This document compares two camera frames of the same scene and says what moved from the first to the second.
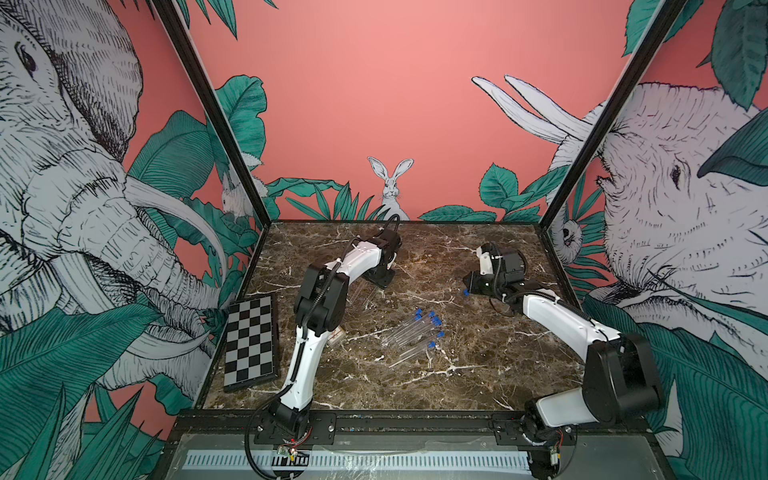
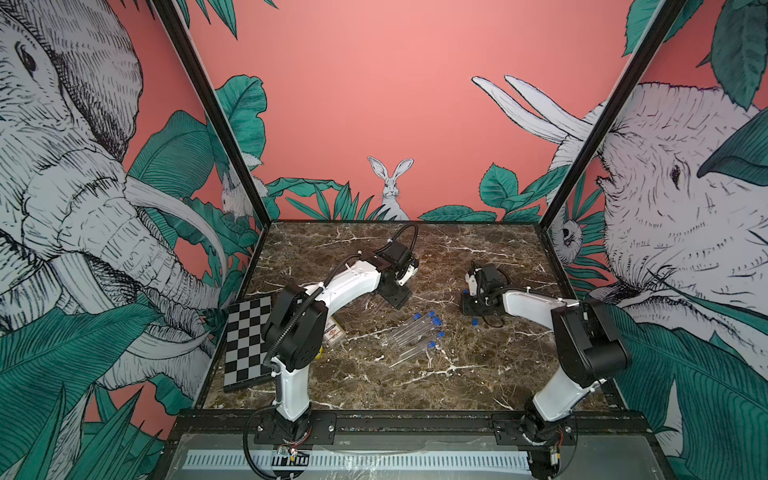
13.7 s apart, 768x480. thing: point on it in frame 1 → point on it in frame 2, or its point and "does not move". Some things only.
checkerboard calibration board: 251,343 does not move
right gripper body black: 486,284 → 476,304
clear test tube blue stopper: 411,354 does not move
